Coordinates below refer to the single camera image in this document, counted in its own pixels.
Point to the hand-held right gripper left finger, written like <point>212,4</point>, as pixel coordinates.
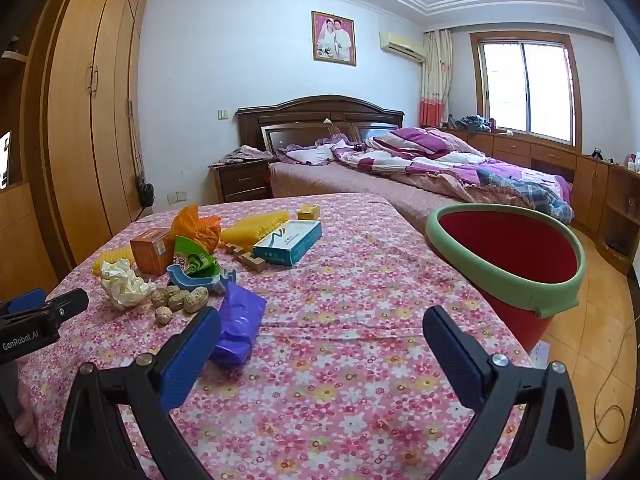
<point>187,355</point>

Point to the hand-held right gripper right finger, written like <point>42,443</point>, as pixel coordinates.
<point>452,355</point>

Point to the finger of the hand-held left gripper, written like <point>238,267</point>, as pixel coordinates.
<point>25,301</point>
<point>67,302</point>

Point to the white tissue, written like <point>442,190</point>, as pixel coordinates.
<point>122,285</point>

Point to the small yellow foam net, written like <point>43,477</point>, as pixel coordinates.
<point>112,259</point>

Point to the purple plastic bag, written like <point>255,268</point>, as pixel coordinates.
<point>240,320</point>

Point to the blue plastic wrapper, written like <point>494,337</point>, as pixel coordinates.
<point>185,280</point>

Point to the orange cardboard box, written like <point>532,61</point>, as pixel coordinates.
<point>150,255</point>

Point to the green snack packet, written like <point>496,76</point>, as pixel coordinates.
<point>190,257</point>

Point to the wooden block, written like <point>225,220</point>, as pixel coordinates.
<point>252,262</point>
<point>233,248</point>

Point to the red bucket with green rim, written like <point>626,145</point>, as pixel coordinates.
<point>500,250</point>

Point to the orange foam net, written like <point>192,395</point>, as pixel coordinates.
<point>207,232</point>

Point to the large yellow foam net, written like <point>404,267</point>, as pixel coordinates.
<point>255,227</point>

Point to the white and blue carton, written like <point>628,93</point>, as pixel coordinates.
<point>287,242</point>

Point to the small yellow box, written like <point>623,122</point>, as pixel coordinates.
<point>309,212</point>

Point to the person's left hand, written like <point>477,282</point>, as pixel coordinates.
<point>27,415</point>

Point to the pale paper packet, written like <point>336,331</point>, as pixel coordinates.
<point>540,355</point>

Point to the black plug adapter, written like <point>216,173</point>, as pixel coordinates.
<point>146,195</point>

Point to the phone with lit screen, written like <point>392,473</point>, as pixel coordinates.
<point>4,160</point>

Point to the wooden wardrobe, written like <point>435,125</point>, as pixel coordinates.
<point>85,135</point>

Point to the blue plaid shirt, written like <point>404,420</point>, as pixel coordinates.
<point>520,187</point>

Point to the dark wooden nightstand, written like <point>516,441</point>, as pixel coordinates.
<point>245,182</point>

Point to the bed with purple quilt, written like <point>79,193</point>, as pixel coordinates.
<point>450,160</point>

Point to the pale folded cloth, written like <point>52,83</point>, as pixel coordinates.
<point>242,154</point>

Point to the low wooden cabinet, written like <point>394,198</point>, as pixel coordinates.
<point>550,155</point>

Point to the blue clothes pile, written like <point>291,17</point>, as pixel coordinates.
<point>472,122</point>

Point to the ruffled white pillow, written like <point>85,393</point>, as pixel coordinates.
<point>305,152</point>

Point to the small black gadget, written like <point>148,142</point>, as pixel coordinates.
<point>596,154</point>

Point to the dark wooden headboard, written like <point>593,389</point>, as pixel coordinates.
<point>310,115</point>

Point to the white and red curtain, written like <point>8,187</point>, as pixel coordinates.
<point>434,80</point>

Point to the wooden framed window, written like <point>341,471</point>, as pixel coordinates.
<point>525,85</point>

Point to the wall power socket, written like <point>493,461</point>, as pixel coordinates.
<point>177,197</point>

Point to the wall light switch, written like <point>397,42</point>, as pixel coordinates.
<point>223,114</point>

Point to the wall air conditioner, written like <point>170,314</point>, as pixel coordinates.
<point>400,45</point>

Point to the framed wall photo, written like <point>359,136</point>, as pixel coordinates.
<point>334,37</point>

